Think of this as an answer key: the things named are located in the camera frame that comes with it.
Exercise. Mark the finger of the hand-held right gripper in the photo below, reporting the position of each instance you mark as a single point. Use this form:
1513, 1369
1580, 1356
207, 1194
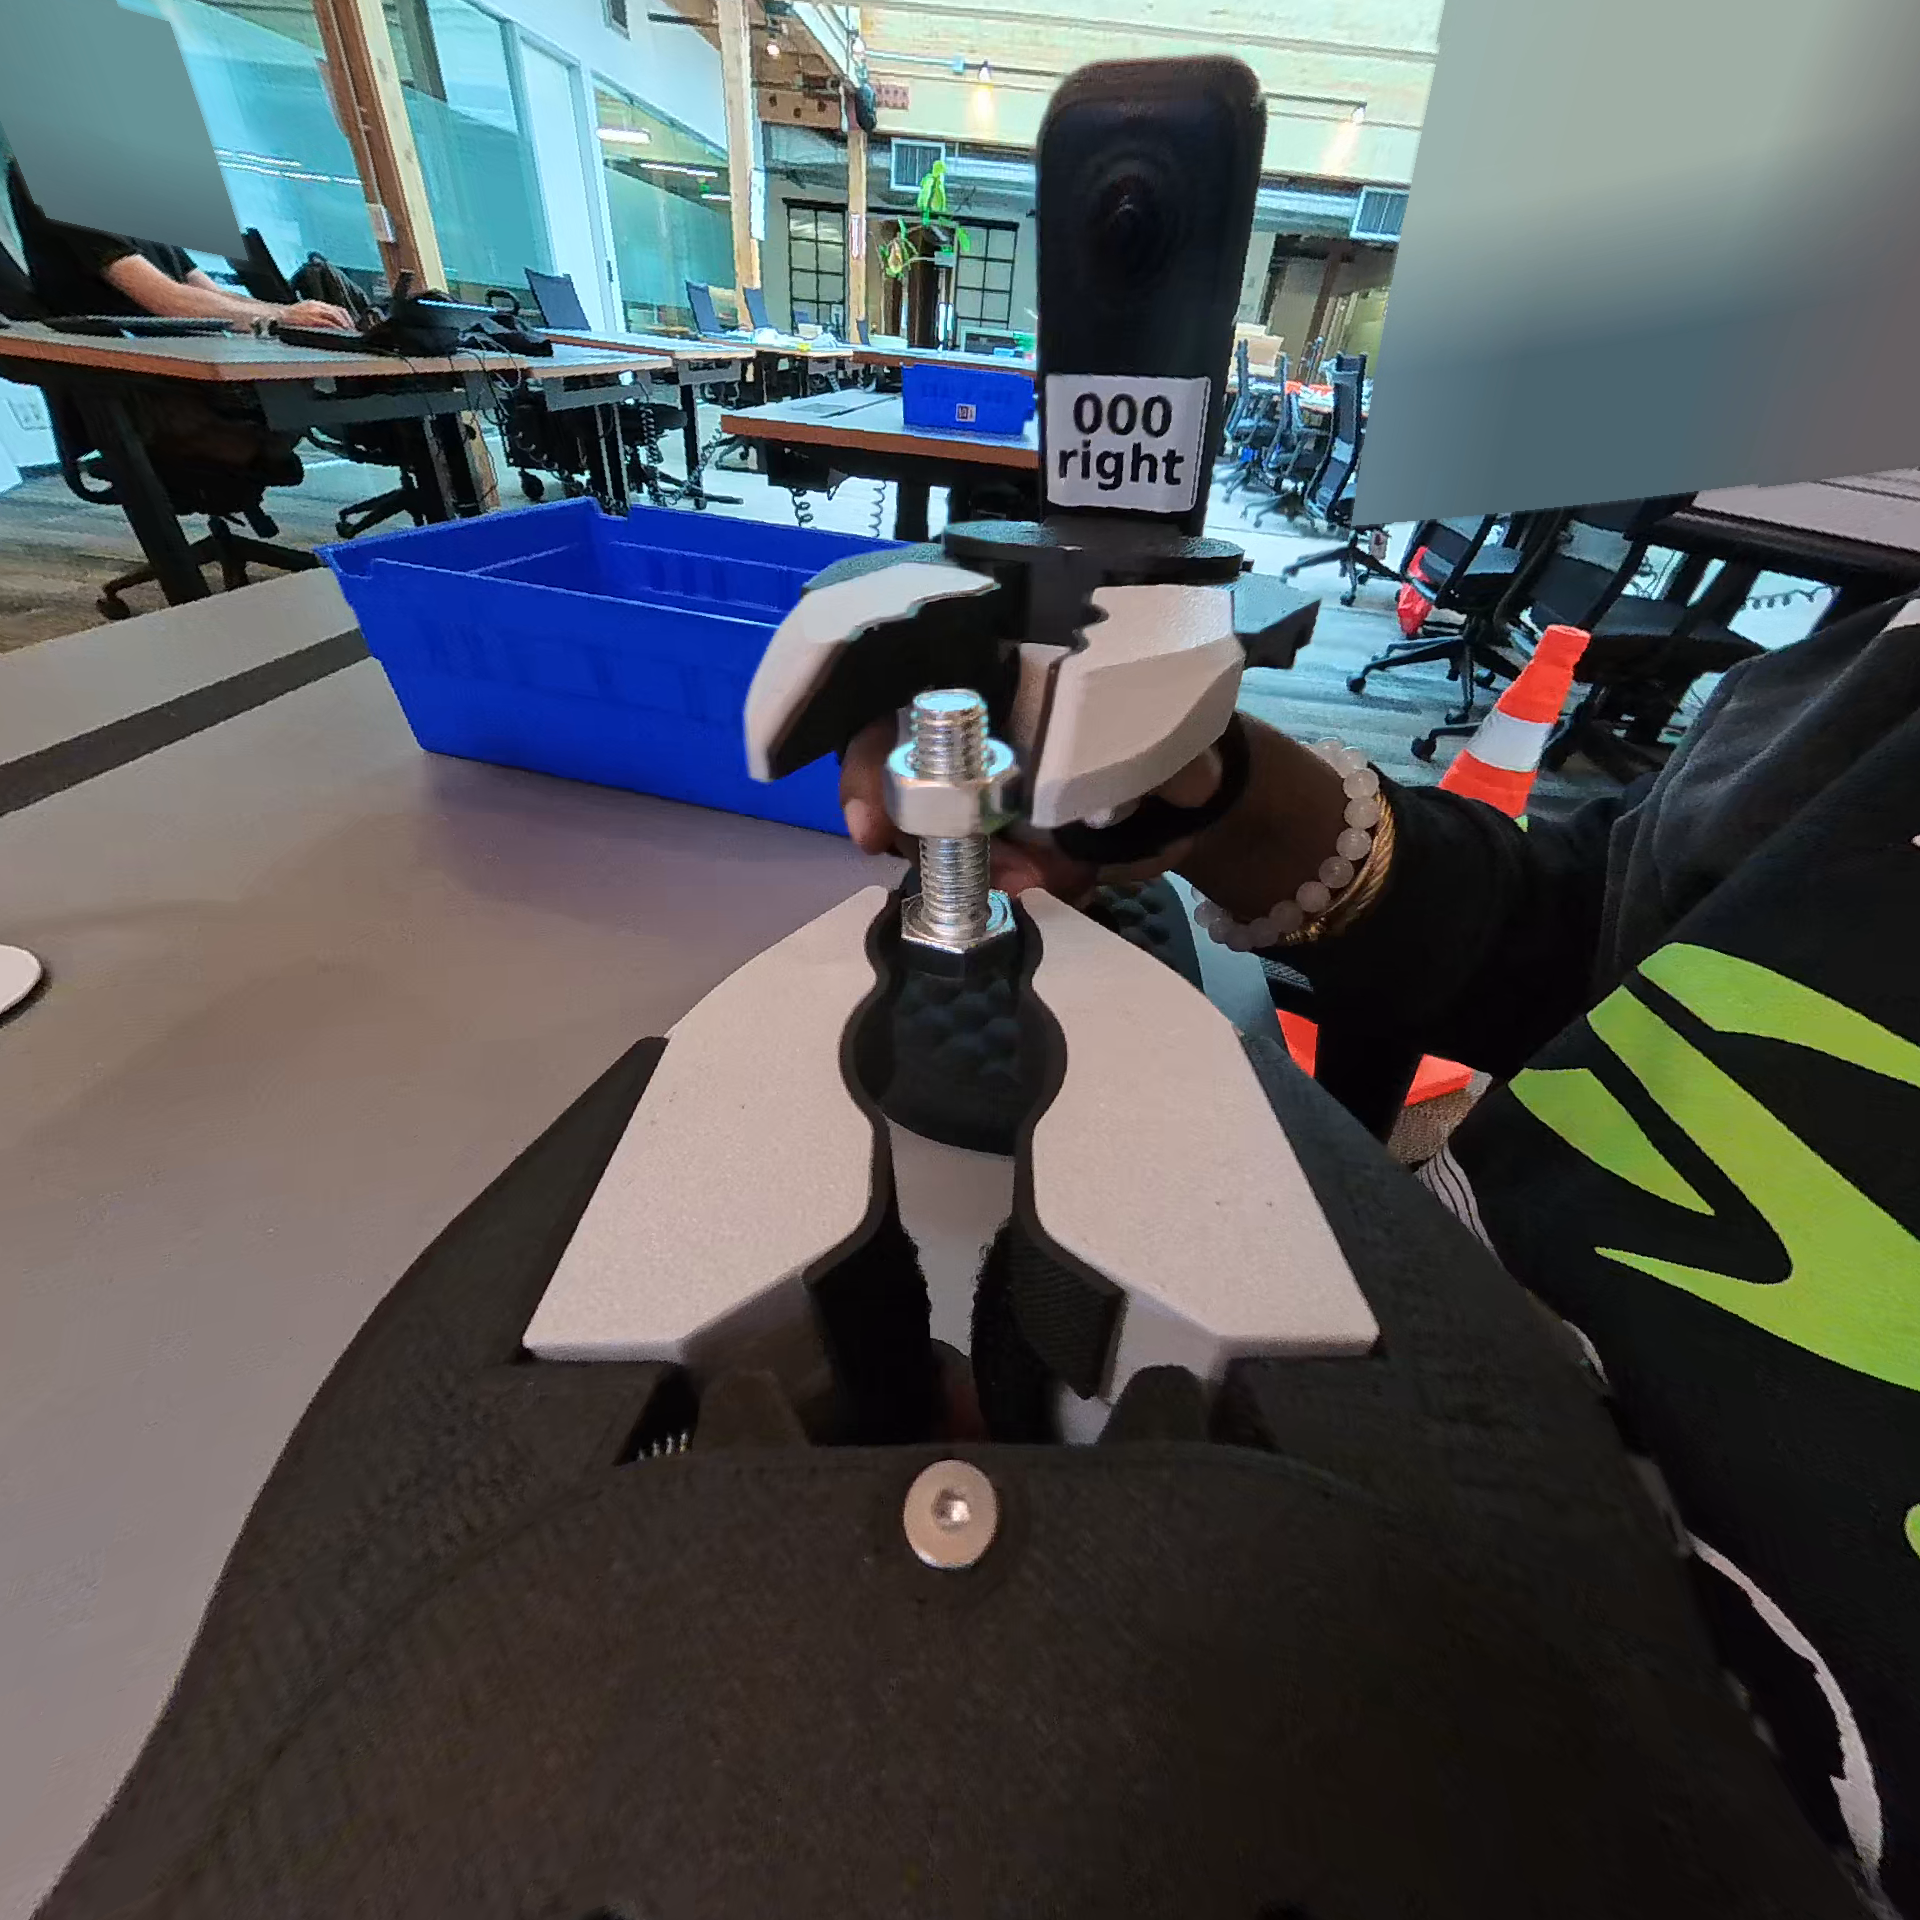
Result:
1142, 691
871, 646

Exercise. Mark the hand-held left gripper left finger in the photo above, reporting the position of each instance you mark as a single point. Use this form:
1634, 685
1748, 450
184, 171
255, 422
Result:
737, 1171

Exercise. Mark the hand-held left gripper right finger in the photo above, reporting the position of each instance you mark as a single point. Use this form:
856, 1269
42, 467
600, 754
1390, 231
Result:
1201, 1171

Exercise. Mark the silver hex nut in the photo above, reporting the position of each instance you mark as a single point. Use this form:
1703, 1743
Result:
956, 796

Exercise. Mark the short thick silver bolt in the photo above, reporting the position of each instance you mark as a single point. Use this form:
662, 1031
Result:
956, 891

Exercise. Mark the blue plastic box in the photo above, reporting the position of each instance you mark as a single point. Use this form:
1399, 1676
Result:
572, 646

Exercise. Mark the person's right forearm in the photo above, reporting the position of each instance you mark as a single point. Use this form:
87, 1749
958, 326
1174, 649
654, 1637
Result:
1500, 901

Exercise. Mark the person's right hand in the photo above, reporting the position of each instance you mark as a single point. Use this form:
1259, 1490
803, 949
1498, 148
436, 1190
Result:
1259, 827

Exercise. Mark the orange traffic cone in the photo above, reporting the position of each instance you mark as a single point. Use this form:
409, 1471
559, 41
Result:
1524, 721
1366, 1066

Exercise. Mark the wooden office desk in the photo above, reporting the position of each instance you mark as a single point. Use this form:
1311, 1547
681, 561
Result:
871, 436
299, 363

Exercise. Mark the hanging green plant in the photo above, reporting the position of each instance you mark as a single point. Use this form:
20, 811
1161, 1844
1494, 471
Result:
930, 227

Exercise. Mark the blue plastic bin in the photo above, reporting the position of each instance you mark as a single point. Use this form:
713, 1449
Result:
967, 396

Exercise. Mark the black office chair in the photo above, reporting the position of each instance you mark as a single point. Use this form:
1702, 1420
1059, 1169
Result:
1470, 586
1634, 646

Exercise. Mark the person's black printed shirt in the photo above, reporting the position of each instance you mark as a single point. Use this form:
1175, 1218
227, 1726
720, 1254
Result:
1739, 1201

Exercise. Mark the sign on white stand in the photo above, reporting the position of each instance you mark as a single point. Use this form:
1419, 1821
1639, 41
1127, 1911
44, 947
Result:
11, 981

